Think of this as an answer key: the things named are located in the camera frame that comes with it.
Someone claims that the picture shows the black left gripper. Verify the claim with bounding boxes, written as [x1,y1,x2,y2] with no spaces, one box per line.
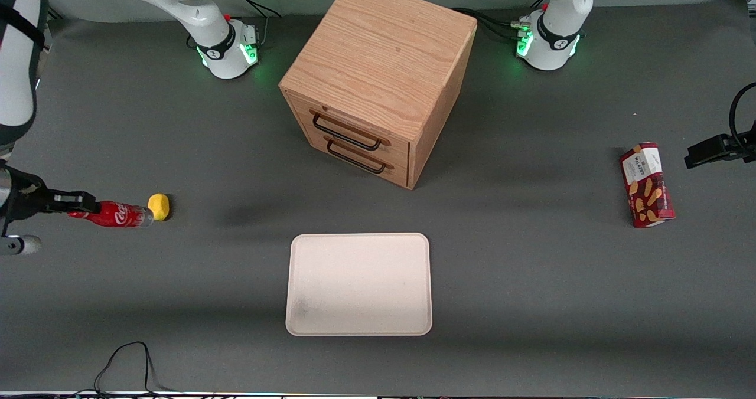
[685,129,756,170]

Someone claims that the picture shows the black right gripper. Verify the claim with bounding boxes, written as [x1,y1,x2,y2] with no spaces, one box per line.
[0,161,99,226]

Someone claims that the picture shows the red coke bottle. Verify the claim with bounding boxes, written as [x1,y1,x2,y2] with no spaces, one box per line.
[67,200,155,229]

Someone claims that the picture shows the white plastic tray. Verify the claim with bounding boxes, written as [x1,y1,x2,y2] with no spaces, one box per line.
[285,233,434,336]

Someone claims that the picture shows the red tartan shortbread cookie box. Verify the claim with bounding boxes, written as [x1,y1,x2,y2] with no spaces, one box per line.
[619,142,676,228]

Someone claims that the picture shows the yellow lemon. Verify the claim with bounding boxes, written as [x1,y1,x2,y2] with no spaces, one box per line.
[147,193,171,221]

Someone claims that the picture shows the wooden drawer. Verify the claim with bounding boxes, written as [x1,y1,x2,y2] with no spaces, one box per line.
[286,91,411,166]
[292,117,411,189]

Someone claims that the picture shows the wooden drawer cabinet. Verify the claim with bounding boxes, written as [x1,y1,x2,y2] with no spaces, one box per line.
[279,0,478,191]

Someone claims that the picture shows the thick black looped cable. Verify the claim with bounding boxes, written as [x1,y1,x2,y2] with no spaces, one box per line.
[728,82,756,146]

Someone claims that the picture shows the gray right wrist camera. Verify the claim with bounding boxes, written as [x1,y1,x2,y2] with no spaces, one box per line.
[0,234,43,256]

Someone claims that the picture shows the thin black cable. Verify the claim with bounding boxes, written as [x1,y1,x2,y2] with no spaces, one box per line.
[93,341,173,395]

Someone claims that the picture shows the black left arm base cable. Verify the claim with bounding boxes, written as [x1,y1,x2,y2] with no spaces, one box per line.
[452,0,553,41]

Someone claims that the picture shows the black arm base cable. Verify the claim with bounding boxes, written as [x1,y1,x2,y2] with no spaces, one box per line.
[223,0,282,48]
[452,0,553,41]

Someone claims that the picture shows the black right arm base cable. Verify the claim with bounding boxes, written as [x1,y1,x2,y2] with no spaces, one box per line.
[223,0,282,48]

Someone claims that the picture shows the black metal drawer handle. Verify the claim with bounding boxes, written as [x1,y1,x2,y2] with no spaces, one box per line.
[311,110,391,151]
[324,136,395,175]

